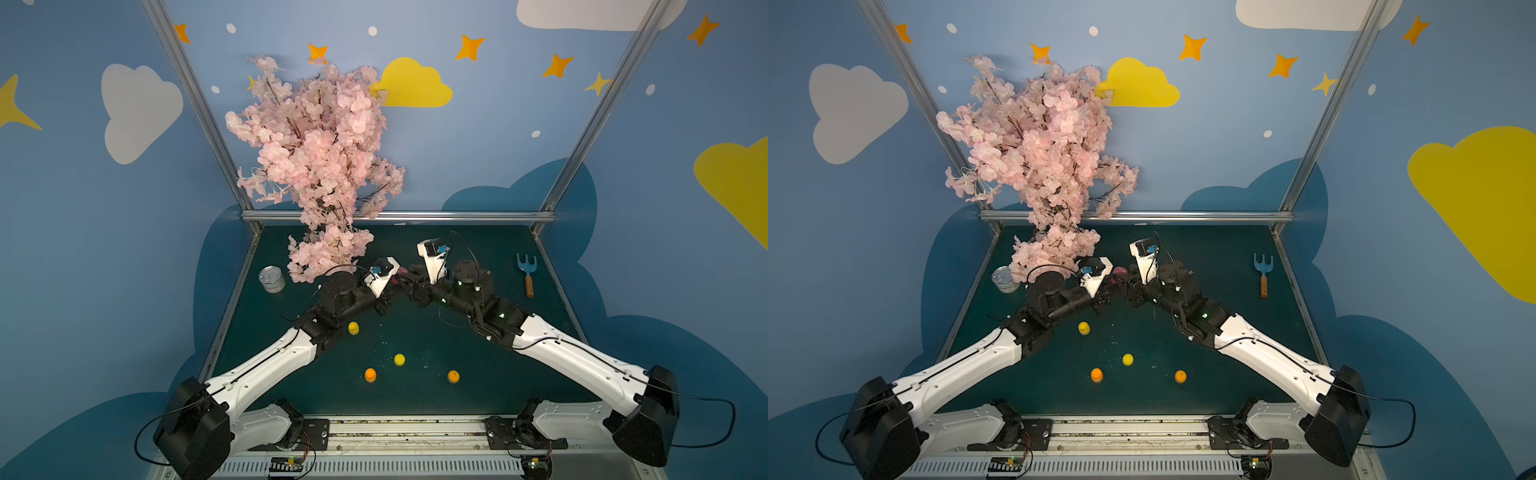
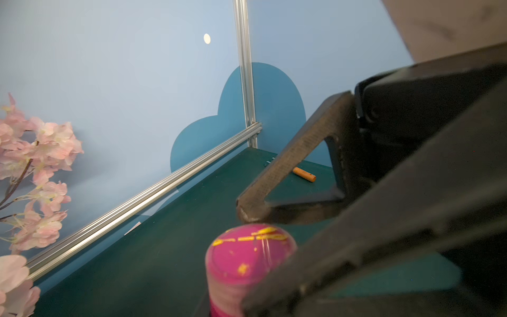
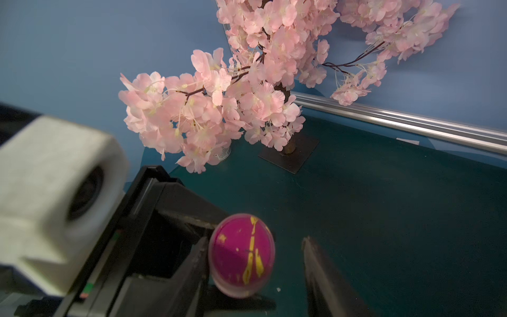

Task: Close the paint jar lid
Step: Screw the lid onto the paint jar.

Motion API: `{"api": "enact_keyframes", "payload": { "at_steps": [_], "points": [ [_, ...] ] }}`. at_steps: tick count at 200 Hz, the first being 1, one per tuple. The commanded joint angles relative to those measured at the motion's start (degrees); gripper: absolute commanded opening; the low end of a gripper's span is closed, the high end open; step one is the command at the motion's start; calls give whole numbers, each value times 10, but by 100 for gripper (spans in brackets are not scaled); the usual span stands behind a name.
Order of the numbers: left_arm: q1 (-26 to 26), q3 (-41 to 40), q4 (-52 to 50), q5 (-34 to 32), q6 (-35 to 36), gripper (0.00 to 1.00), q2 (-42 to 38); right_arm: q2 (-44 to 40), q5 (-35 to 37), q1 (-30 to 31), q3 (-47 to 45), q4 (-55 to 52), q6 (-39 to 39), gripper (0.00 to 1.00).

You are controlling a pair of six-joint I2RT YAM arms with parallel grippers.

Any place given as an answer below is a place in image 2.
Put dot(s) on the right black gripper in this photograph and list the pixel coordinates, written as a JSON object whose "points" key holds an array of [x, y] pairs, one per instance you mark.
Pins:
{"points": [[451, 110]]}

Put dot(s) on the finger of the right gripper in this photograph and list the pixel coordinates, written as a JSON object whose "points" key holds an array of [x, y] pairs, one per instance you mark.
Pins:
{"points": [[334, 123]]}

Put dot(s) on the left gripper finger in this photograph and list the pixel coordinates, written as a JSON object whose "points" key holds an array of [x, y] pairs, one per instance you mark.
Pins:
{"points": [[451, 192]]}

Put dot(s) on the magenta paint jar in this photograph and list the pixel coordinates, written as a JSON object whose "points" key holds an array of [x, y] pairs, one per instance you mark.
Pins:
{"points": [[237, 260]]}

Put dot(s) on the blue garden fork toy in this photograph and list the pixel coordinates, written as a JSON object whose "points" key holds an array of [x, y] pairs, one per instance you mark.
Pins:
{"points": [[297, 171]]}

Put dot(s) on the pink cherry blossom tree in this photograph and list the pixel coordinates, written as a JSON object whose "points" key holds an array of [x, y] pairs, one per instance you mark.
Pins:
{"points": [[32, 152]]}

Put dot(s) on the aluminium frame right post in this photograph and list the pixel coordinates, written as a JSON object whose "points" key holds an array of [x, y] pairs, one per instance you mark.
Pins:
{"points": [[245, 60]]}

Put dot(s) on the aluminium frame back bar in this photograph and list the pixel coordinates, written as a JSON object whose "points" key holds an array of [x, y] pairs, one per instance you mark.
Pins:
{"points": [[48, 260]]}

